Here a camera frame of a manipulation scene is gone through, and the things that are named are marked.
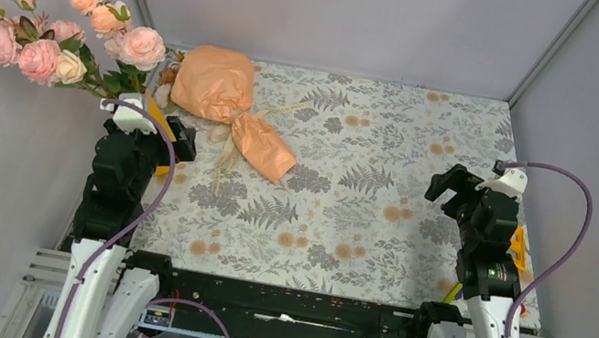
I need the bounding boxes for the cream printed ribbon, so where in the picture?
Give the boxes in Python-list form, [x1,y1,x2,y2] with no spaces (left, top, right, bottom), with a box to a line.
[208,102,313,195]

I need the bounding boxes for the orange paper bouquet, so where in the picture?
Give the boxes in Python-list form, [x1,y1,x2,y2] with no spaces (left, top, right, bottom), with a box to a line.
[143,38,315,189]

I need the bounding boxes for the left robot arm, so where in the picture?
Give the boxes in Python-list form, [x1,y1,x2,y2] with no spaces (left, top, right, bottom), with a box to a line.
[43,105,197,338]

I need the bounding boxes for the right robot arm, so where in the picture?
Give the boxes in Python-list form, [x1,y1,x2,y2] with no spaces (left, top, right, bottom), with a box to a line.
[407,164,528,338]

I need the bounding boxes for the yellow vase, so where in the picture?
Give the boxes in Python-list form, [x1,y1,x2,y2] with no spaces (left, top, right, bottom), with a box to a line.
[145,91,177,177]

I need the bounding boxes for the pink rose bunch in vase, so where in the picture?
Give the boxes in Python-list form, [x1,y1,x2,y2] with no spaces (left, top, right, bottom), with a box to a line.
[0,0,168,99]

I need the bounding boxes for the yellow triangular plastic toy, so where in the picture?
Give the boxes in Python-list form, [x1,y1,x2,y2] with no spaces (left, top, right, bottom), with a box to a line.
[508,225,528,273]

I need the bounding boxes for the floral patterned table mat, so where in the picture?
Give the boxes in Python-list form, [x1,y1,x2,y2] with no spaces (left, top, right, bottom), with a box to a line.
[131,61,517,308]

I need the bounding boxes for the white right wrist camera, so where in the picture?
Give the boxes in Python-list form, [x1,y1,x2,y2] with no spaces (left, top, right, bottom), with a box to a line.
[474,159,528,200]

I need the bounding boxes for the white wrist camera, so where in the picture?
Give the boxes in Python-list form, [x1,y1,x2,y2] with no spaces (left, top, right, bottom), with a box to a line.
[100,93,158,135]
[474,159,528,200]

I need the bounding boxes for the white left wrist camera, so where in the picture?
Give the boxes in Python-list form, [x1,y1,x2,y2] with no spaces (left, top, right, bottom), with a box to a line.
[100,93,158,135]

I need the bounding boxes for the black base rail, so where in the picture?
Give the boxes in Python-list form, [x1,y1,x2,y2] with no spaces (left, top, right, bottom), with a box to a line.
[126,253,429,338]

